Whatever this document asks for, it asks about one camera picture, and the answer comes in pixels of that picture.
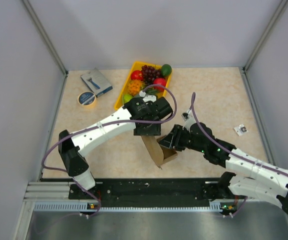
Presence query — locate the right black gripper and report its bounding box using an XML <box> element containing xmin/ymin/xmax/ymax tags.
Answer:
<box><xmin>158</xmin><ymin>124</ymin><xmax>206</xmax><ymax>154</ymax></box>

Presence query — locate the brown cardboard paper box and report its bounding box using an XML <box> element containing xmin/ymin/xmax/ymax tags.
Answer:
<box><xmin>141</xmin><ymin>135</ymin><xmax>178</xmax><ymax>169</ymax></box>

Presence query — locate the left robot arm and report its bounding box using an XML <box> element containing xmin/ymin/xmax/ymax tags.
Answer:
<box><xmin>58</xmin><ymin>95</ymin><xmax>174</xmax><ymax>198</ymax></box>

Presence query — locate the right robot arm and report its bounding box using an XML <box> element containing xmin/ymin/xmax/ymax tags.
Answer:
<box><xmin>159</xmin><ymin>123</ymin><xmax>288</xmax><ymax>215</ymax></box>

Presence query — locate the razor package box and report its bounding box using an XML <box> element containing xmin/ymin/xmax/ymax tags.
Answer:
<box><xmin>81</xmin><ymin>68</ymin><xmax>113</xmax><ymax>98</ymax></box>

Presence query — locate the orange pineapple fruit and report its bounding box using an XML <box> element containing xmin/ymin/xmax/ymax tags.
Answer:
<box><xmin>127</xmin><ymin>79</ymin><xmax>159</xmax><ymax>97</ymax></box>

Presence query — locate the red pomegranate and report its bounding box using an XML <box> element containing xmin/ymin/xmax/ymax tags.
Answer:
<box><xmin>153</xmin><ymin>78</ymin><xmax>167</xmax><ymax>87</ymax></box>

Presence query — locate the red apple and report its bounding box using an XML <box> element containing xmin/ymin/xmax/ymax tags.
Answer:
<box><xmin>130</xmin><ymin>70</ymin><xmax>144</xmax><ymax>81</ymax></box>

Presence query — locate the dark red grape bunch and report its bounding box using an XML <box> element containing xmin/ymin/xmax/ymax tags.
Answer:
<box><xmin>141</xmin><ymin>65</ymin><xmax>162</xmax><ymax>85</ymax></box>

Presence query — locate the small white tag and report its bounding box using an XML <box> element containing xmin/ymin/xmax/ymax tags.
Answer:
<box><xmin>234</xmin><ymin>124</ymin><xmax>248</xmax><ymax>136</ymax></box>

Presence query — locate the masking tape roll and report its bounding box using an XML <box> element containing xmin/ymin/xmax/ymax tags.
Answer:
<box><xmin>77</xmin><ymin>91</ymin><xmax>97</xmax><ymax>109</ymax></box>

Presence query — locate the yellow plastic tray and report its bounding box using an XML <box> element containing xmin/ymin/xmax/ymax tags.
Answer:
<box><xmin>114</xmin><ymin>61</ymin><xmax>172</xmax><ymax>110</ymax></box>

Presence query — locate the green avocado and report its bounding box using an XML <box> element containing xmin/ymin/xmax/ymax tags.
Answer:
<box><xmin>160</xmin><ymin>64</ymin><xmax>172</xmax><ymax>78</ymax></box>

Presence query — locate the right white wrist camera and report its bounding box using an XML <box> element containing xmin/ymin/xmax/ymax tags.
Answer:
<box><xmin>182</xmin><ymin>109</ymin><xmax>196</xmax><ymax>130</ymax></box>

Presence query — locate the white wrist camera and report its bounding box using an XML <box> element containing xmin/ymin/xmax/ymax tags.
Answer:
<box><xmin>182</xmin><ymin>109</ymin><xmax>196</xmax><ymax>130</ymax></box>
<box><xmin>139</xmin><ymin>91</ymin><xmax>157</xmax><ymax>103</ymax></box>

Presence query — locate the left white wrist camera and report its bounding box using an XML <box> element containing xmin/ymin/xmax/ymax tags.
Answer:
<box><xmin>139</xmin><ymin>91</ymin><xmax>157</xmax><ymax>103</ymax></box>

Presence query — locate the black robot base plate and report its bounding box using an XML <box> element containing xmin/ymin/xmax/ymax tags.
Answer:
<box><xmin>68</xmin><ymin>177</ymin><xmax>237</xmax><ymax>208</ymax></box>

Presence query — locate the grey slotted cable duct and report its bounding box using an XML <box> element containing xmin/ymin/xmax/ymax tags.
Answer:
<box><xmin>34</xmin><ymin>201</ymin><xmax>223</xmax><ymax>213</ymax></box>

